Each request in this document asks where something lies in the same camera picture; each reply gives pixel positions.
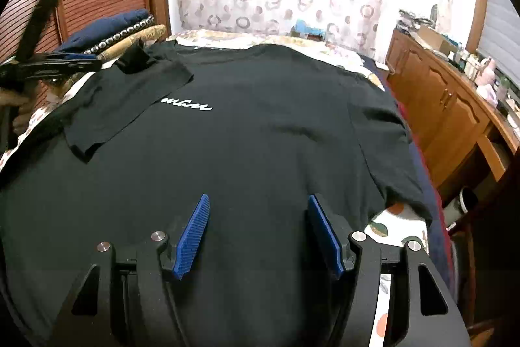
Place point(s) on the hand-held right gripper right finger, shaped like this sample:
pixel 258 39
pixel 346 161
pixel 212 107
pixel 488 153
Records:
pixel 325 237

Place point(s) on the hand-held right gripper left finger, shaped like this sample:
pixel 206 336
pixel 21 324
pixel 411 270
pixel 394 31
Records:
pixel 191 237

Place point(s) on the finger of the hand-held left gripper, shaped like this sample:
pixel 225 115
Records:
pixel 61 60
pixel 48 74

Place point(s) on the black t-shirt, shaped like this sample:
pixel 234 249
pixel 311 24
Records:
pixel 243 127

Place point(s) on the person's left hand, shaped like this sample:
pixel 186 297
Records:
pixel 20 119

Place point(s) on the navy blue pillow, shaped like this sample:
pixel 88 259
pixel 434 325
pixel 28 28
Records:
pixel 105 26

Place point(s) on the orange print bedsheet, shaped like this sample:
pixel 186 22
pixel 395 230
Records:
pixel 390 225

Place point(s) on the beaded seat mat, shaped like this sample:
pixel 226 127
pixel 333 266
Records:
pixel 122 34

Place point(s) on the woven roll pillow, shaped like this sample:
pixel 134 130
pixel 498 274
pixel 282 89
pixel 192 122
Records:
pixel 152 34

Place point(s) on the navy blue blanket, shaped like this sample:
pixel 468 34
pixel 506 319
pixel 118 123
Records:
pixel 430 184

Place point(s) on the white bin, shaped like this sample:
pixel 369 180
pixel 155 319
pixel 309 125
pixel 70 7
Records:
pixel 455 211

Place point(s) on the wooden cabinet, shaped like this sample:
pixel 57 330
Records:
pixel 438 95

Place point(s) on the pink plush toy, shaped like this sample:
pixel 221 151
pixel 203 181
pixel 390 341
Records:
pixel 487 82

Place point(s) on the white bottle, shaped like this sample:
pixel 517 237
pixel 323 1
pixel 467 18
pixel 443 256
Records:
pixel 473 66

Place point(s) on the cardboard box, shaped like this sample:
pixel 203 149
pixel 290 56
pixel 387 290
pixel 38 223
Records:
pixel 430 36

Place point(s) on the green bottle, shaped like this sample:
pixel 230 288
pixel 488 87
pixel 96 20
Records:
pixel 503 87

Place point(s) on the pile of patterned cloth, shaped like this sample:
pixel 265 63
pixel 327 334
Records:
pixel 414 19

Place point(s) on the window blind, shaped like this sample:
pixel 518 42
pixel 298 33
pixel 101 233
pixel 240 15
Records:
pixel 503 26

